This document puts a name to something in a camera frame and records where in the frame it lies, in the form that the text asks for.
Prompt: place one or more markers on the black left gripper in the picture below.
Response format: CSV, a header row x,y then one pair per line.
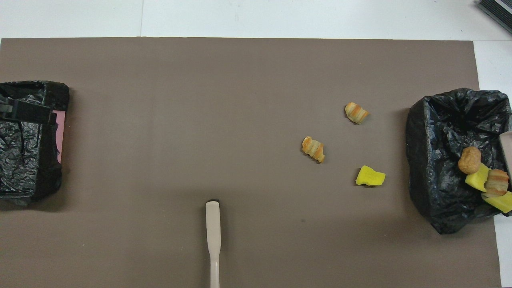
x,y
24,111

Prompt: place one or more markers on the beige hand brush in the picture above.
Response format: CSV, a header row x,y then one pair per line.
x,y
213,224

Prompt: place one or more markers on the toy croissant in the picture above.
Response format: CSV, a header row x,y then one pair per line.
x,y
356,112
312,148

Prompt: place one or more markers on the yellow sponge piece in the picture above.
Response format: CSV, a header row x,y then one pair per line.
x,y
368,176
476,180
500,202

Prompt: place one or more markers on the brown bread chunk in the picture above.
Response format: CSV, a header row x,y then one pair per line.
x,y
469,160

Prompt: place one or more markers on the beige bread chunk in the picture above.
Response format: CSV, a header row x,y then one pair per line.
x,y
496,182

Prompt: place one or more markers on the beige plastic dustpan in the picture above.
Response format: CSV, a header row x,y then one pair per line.
x,y
507,148

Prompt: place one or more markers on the pink bin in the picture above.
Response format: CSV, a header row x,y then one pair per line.
x,y
60,136

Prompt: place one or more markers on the black plastic trash bag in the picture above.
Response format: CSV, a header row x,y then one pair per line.
x,y
24,160
436,160

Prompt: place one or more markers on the brown table mat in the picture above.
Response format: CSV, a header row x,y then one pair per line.
x,y
240,120

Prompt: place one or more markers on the black ribbed device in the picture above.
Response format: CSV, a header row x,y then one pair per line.
x,y
498,10

